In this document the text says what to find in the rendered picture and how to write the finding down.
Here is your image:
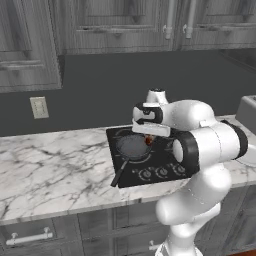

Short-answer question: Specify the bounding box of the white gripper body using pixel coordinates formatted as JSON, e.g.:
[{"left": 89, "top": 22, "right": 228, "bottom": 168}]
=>
[{"left": 131, "top": 118, "right": 171, "bottom": 138}]

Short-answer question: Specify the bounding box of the dark grey frying pan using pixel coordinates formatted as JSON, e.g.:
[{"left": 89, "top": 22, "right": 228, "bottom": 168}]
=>
[{"left": 110, "top": 133, "right": 153, "bottom": 188}]

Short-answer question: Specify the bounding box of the black hob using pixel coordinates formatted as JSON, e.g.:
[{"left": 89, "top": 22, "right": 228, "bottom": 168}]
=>
[{"left": 105, "top": 124, "right": 195, "bottom": 189}]

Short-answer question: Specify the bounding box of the grey countertop appliance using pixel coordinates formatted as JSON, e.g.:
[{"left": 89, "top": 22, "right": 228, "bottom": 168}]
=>
[{"left": 234, "top": 94, "right": 256, "bottom": 136}]

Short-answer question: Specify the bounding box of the grey drawer front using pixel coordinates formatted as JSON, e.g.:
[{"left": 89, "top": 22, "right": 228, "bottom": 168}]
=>
[
  {"left": 77, "top": 199, "right": 172, "bottom": 256},
  {"left": 0, "top": 215, "right": 82, "bottom": 256}
]

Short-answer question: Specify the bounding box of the grey wooden cupboard door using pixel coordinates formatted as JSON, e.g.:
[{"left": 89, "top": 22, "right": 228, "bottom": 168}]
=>
[
  {"left": 49, "top": 0, "right": 177, "bottom": 56},
  {"left": 0, "top": 0, "right": 63, "bottom": 94},
  {"left": 174, "top": 0, "right": 256, "bottom": 52}
]

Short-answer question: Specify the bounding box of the grey base cupboard door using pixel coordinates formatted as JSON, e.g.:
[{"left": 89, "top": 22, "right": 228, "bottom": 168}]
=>
[{"left": 194, "top": 185, "right": 256, "bottom": 256}]

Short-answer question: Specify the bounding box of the white cupboard door handle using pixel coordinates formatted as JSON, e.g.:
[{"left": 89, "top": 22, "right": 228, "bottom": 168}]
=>
[
  {"left": 182, "top": 0, "right": 198, "bottom": 40},
  {"left": 162, "top": 0, "right": 177, "bottom": 41}
]

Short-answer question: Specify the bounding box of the beige wall switch plate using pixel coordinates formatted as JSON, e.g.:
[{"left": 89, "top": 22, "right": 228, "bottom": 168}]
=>
[{"left": 29, "top": 96, "right": 50, "bottom": 120}]

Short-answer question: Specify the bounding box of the white drawer handle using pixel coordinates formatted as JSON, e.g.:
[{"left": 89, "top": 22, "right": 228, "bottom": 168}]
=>
[
  {"left": 148, "top": 240, "right": 164, "bottom": 252},
  {"left": 5, "top": 226, "right": 54, "bottom": 247}
]

